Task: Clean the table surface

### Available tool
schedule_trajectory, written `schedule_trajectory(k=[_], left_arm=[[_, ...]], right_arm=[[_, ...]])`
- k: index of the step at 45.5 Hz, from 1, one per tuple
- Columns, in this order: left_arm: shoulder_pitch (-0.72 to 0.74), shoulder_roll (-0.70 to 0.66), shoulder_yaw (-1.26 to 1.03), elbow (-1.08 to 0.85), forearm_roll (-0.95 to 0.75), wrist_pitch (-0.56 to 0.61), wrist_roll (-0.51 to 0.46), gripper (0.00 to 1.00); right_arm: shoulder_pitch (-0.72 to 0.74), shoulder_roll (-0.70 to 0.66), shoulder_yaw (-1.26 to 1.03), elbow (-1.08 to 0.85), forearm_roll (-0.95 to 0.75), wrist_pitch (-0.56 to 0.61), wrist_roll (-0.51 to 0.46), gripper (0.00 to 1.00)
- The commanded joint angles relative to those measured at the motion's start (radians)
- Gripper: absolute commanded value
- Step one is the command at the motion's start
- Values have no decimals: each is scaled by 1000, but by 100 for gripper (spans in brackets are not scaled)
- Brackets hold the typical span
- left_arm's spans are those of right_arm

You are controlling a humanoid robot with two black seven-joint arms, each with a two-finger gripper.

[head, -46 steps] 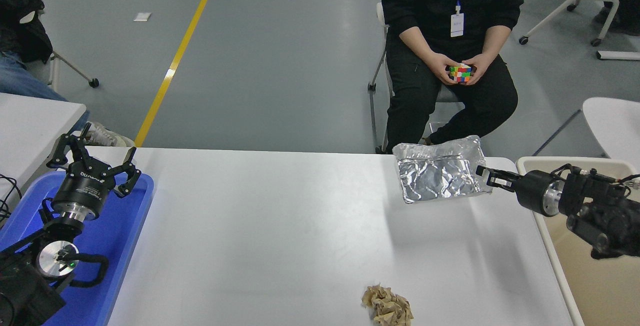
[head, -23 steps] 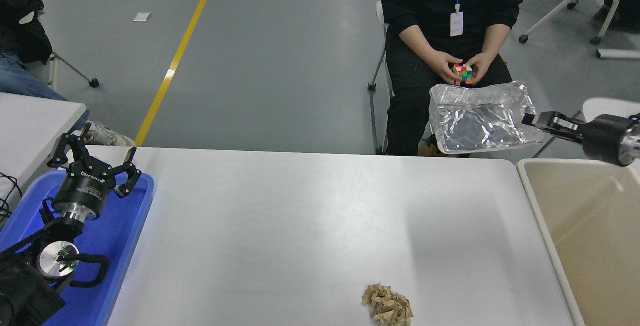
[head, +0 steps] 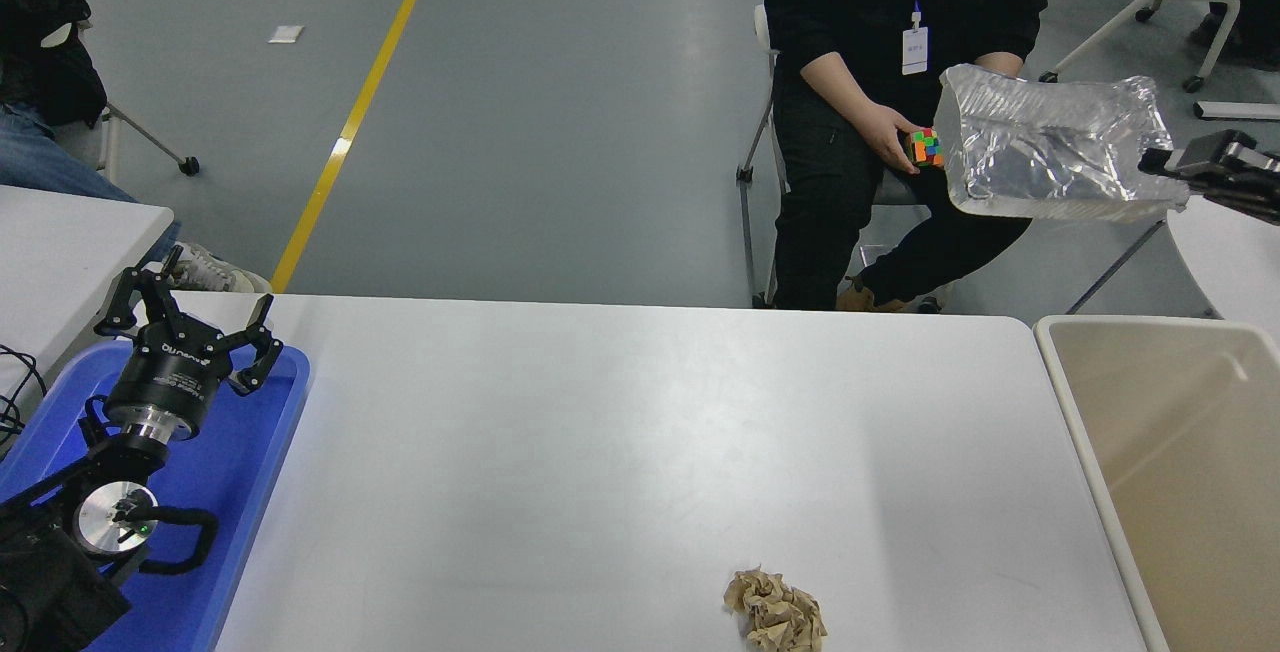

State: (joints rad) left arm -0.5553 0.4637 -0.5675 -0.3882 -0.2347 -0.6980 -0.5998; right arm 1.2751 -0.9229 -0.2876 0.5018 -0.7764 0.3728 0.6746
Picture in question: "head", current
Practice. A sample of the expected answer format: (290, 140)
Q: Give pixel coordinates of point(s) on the person's right forearm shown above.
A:
(835, 82)

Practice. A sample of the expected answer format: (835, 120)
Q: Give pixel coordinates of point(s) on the colourful puzzle cube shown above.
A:
(926, 148)

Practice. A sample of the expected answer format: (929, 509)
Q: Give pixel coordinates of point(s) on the tan paper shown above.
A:
(775, 612)

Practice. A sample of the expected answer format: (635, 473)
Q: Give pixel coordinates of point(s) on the large pale plastic bin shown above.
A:
(1180, 492)

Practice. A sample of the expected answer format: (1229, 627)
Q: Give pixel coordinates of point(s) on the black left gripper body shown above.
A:
(170, 377)

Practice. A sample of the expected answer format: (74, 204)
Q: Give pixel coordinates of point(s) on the silver floor outlet plate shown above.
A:
(870, 257)

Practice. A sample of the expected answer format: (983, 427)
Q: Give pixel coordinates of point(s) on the white round table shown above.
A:
(1230, 267)

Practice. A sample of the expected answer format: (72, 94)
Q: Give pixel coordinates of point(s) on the person's right hand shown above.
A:
(888, 132)

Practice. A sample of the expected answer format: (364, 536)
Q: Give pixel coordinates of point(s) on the person's left forearm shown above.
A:
(998, 64)

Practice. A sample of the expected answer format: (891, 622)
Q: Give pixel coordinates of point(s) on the blue plastic tray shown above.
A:
(240, 492)

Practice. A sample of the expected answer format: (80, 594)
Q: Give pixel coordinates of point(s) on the white rectangular side table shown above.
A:
(60, 262)

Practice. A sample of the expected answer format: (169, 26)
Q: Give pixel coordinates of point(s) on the white flat bar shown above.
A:
(1240, 110)

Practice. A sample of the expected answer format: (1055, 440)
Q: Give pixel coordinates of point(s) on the silver foil tray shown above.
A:
(1050, 142)

